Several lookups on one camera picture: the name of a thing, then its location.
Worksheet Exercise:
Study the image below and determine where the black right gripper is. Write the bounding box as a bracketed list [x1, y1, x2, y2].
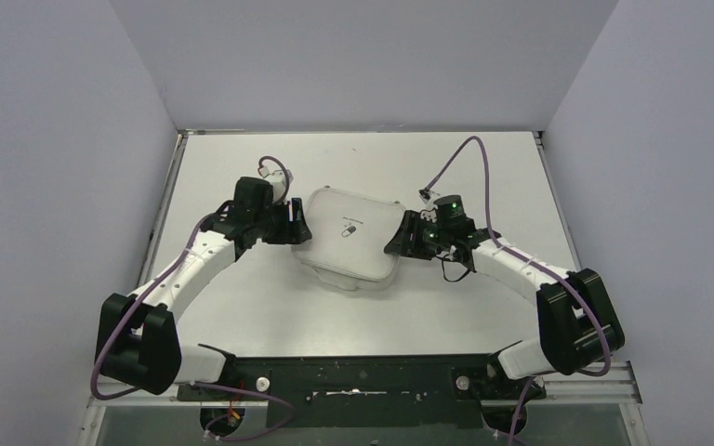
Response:
[389, 210, 456, 260]

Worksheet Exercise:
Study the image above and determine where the grey storage box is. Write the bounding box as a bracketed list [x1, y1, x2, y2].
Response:
[291, 187, 405, 291]

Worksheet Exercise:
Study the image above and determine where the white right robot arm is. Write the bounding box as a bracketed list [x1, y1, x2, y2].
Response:
[384, 195, 626, 399]

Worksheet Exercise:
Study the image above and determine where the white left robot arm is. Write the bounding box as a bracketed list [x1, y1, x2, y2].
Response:
[90, 171, 311, 400]

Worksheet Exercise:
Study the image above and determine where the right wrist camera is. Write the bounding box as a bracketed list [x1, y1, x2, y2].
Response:
[418, 189, 443, 212]

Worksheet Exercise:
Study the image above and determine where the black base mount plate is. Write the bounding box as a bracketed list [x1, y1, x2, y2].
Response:
[177, 353, 546, 428]

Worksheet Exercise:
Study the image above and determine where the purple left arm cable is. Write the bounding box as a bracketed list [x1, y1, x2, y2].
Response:
[90, 155, 290, 402]

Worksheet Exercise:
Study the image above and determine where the aluminium frame rail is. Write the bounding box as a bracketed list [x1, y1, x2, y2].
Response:
[532, 361, 642, 404]

